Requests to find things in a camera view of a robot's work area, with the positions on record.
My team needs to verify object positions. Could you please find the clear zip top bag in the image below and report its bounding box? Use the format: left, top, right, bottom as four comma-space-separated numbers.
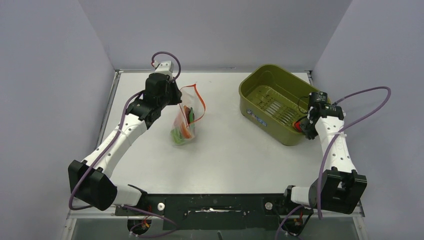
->
170, 83, 206, 146

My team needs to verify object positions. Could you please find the green toy chili pepper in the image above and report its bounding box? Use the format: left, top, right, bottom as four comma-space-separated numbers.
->
185, 107, 195, 125

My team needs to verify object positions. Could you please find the green toy starfruit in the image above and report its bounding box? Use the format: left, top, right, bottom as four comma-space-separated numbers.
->
170, 128, 186, 146

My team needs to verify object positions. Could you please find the olive green plastic tub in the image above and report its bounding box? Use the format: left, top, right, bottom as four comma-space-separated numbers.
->
238, 64, 318, 146

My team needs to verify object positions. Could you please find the small red toy piece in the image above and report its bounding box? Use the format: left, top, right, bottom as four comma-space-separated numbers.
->
293, 121, 303, 133

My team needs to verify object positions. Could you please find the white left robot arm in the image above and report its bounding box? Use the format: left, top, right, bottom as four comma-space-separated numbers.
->
68, 73, 182, 211

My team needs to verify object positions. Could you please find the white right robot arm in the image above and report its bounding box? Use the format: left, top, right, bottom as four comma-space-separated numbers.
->
281, 91, 367, 214

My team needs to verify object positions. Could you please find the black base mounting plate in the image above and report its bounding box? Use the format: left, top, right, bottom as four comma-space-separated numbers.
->
115, 193, 296, 230

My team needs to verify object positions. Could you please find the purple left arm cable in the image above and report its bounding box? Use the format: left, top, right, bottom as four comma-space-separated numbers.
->
67, 51, 182, 212

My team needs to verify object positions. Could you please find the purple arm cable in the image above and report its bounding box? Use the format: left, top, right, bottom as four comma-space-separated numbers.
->
67, 51, 182, 212
274, 86, 392, 240

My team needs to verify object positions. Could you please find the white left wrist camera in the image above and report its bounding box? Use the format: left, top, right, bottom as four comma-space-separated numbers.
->
151, 60, 174, 79

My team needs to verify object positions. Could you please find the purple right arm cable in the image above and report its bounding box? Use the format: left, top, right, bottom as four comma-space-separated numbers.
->
274, 86, 392, 240

